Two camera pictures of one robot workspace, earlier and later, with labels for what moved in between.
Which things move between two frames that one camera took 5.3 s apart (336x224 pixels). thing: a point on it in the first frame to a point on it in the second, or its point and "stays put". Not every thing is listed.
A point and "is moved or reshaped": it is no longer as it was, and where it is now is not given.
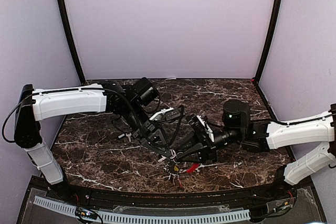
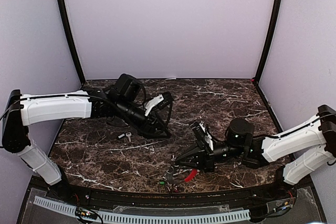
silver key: (129, 135) stays put
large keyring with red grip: (175, 168) is moved or reshaped
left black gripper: (148, 134) to (147, 128)
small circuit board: (85, 213) stays put
